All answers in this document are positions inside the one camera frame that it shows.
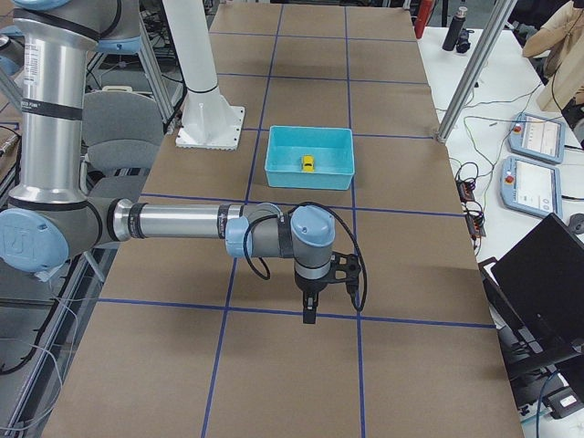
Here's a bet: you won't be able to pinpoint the yellow beetle toy car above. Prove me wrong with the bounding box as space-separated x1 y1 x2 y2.
301 154 315 172

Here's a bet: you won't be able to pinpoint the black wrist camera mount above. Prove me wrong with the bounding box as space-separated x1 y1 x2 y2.
328 252 361 295

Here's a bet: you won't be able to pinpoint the teach pendant tablet far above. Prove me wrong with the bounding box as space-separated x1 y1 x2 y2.
508 112 566 164

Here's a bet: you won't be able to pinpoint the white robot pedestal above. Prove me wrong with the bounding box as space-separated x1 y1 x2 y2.
163 0 245 151

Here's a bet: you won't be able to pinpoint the black laptop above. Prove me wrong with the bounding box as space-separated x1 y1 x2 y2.
491 214 583 391

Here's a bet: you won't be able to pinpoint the teach pendant tablet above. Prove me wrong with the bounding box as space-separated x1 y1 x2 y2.
500 156 563 218
508 112 566 164

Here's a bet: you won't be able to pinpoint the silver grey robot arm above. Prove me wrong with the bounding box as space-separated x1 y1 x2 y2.
1 1 335 324

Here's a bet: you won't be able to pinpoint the aluminium frame post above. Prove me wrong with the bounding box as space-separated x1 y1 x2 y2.
435 0 517 143

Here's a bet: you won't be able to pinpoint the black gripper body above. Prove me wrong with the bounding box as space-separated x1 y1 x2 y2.
295 273 328 294

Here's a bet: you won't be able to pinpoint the teal plastic bin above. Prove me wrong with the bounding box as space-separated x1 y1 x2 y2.
265 125 355 191

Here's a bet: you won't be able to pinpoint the grey office chair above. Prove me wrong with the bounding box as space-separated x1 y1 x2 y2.
80 90 164 202

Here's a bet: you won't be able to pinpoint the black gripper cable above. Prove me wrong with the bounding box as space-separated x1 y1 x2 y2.
242 202 368 312

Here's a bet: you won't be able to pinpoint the black water bottle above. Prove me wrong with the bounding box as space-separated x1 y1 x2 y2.
442 6 468 51

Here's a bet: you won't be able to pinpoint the teach pendant tablet near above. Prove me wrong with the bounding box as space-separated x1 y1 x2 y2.
500 156 563 218

